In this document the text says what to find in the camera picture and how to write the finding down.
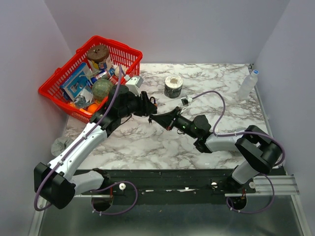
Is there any cream ball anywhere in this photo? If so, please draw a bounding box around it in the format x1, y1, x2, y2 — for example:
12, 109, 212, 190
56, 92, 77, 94
113, 65, 127, 78

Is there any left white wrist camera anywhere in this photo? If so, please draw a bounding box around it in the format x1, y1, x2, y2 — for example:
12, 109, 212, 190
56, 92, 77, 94
125, 75, 144, 96

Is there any orange black padlock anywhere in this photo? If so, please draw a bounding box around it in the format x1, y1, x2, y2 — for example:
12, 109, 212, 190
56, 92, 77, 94
149, 96, 158, 107

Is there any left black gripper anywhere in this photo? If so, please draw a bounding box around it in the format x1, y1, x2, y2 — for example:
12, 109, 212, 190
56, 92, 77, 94
119, 90, 158, 119

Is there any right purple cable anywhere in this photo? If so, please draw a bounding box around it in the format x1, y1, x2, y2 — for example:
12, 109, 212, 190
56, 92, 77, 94
189, 90, 286, 214

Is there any clear plastic water bottle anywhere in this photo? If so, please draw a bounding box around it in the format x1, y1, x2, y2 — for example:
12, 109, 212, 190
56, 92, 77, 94
237, 70, 259, 100

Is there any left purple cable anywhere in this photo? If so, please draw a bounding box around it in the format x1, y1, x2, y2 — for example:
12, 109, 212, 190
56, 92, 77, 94
33, 64, 138, 217

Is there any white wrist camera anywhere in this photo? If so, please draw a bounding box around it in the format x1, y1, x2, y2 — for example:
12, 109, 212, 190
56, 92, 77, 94
181, 96, 193, 107
125, 75, 144, 96

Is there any black wrapped tissue roll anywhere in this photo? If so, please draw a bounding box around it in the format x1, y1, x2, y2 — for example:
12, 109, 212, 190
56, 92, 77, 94
164, 75, 183, 98

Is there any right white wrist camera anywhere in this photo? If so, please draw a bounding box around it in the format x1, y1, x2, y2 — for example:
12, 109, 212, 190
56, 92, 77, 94
181, 96, 193, 107

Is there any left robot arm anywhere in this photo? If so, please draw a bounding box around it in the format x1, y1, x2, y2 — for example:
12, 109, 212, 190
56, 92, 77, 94
34, 85, 157, 211

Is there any red plastic basket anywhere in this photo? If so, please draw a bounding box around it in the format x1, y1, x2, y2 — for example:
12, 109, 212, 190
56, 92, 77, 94
37, 35, 143, 123

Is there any brown round lid container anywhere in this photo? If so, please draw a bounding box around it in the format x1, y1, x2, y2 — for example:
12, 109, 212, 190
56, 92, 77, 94
87, 44, 109, 63

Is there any green netted melon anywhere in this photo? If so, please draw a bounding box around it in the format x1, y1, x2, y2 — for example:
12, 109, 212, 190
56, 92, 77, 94
92, 79, 114, 102

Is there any orange fruit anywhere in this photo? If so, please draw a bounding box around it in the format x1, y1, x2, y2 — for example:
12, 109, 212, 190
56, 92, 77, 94
87, 103, 99, 114

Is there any purple cable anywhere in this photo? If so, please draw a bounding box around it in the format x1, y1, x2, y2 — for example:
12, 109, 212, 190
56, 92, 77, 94
33, 64, 138, 217
189, 90, 286, 214

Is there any blue white box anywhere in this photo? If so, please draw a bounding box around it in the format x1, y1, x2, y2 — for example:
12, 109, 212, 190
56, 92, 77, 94
60, 62, 90, 101

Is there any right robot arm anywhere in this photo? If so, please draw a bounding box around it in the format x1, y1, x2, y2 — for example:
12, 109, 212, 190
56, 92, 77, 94
149, 107, 283, 193

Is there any aluminium frame rail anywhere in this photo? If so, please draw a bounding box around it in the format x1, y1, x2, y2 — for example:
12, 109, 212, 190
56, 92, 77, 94
225, 175, 300, 197

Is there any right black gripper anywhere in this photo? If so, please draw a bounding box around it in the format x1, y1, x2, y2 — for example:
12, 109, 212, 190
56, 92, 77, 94
153, 105, 199, 138

